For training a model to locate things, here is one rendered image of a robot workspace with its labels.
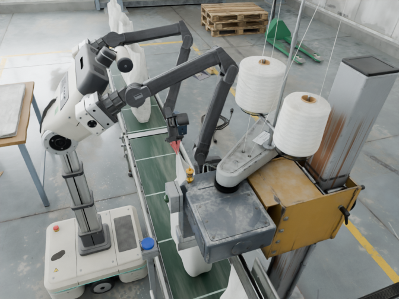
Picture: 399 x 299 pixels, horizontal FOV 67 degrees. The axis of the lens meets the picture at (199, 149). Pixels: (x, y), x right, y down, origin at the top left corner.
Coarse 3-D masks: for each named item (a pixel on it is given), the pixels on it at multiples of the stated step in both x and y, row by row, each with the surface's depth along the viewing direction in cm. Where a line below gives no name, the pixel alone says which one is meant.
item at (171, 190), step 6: (168, 186) 106; (174, 186) 106; (168, 192) 104; (174, 192) 104; (180, 192) 104; (174, 198) 103; (180, 198) 104; (174, 204) 105; (180, 204) 106; (174, 210) 107; (180, 210) 108
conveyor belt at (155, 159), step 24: (144, 144) 275; (168, 144) 276; (144, 168) 250; (168, 168) 251; (144, 192) 230; (168, 216) 213; (168, 240) 198; (168, 264) 185; (216, 264) 186; (192, 288) 174; (216, 288) 174
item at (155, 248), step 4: (152, 236) 147; (140, 240) 145; (156, 244) 143; (140, 248) 141; (152, 248) 142; (156, 248) 142; (144, 252) 140; (148, 252) 140; (152, 252) 141; (156, 252) 143; (144, 256) 141; (148, 256) 143; (152, 256) 144; (156, 256) 145
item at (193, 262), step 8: (176, 160) 171; (184, 160) 159; (176, 168) 176; (184, 168) 163; (184, 176) 154; (176, 216) 169; (176, 224) 172; (176, 240) 180; (192, 248) 157; (184, 256) 171; (192, 256) 161; (200, 256) 163; (184, 264) 175; (192, 264) 165; (200, 264) 167; (208, 264) 171; (192, 272) 171; (200, 272) 175
